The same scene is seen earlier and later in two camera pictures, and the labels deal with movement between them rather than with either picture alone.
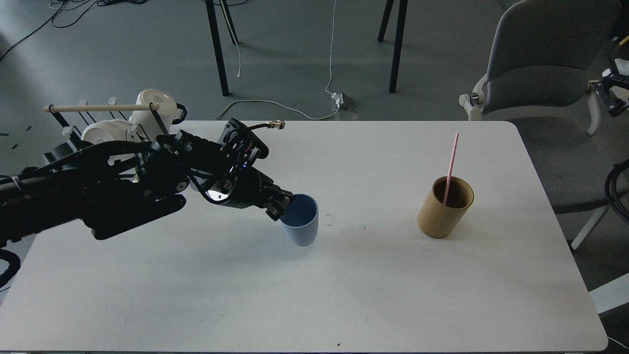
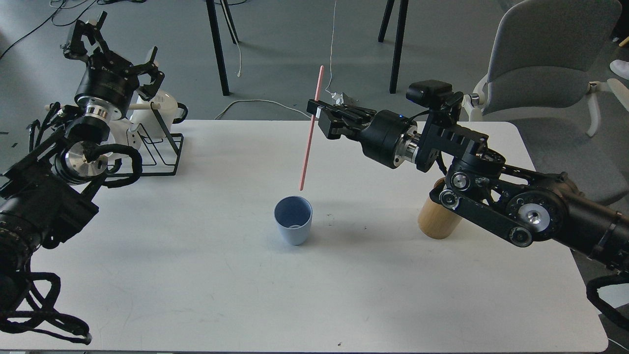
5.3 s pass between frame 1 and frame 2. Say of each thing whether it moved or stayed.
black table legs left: stayed
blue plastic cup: moved
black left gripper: moved
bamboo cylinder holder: stayed
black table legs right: stayed
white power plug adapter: stayed
